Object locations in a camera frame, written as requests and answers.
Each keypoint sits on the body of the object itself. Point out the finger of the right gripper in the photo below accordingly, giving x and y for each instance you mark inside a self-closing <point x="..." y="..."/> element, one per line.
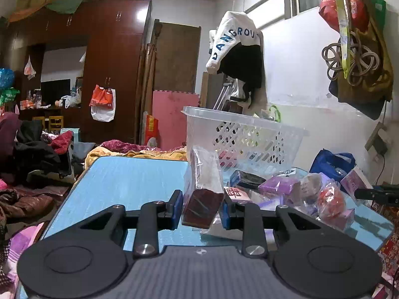
<point x="382" y="197"/>

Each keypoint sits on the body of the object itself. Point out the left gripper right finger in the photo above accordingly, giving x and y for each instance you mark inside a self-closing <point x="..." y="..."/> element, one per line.
<point x="246" y="217"/>

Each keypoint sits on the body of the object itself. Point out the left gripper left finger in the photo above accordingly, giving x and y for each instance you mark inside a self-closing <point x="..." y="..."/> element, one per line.
<point x="154" y="217"/>

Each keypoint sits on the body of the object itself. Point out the brown item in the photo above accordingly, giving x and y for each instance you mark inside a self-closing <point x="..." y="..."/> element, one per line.
<point x="204" y="190"/>

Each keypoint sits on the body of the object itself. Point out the purple cardboard box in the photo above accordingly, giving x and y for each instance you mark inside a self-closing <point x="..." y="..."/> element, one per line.
<point x="286" y="187"/>

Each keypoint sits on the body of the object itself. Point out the red ball in plastic bag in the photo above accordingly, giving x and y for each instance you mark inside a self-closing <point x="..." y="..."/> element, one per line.
<point x="330" y="202"/>

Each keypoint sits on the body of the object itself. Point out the blue shopping bag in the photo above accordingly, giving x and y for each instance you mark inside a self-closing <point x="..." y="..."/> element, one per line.
<point x="335" y="166"/>

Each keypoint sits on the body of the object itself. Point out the yellow patterned blanket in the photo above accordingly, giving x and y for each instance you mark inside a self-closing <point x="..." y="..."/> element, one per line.
<point x="171" y="155"/>

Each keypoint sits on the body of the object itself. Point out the white plastic laundry basket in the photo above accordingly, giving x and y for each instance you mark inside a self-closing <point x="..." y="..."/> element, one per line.
<point x="242" y="142"/>

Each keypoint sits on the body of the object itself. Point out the green and white tote bag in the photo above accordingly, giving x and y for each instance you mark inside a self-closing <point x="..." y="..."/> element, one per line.
<point x="272" y="114"/>

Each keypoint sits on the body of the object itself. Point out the pink foam mat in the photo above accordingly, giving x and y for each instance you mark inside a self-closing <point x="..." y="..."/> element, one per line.
<point x="167" y="108"/>

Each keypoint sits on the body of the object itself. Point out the brown hanging bag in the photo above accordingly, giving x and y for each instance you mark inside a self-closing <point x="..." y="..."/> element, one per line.
<point x="359" y="69"/>

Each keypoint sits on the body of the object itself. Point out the red and white plastic bag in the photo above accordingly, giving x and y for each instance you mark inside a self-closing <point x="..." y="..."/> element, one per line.
<point x="103" y="104"/>

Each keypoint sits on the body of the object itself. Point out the black television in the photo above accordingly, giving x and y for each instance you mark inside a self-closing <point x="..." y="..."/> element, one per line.
<point x="53" y="90"/>

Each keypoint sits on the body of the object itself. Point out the white hoodie blue letters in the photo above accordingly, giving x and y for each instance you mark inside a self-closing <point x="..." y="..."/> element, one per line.
<point x="237" y="51"/>

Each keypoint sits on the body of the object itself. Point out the brown wooden board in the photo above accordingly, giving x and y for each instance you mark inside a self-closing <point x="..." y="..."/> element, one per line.
<point x="177" y="50"/>

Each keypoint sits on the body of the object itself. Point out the dark red wooden wardrobe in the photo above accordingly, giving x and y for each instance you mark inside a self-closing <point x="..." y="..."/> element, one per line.
<point x="113" y="33"/>

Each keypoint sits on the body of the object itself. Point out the wall power socket with chargers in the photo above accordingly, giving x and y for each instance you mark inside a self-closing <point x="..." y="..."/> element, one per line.
<point x="377" y="144"/>

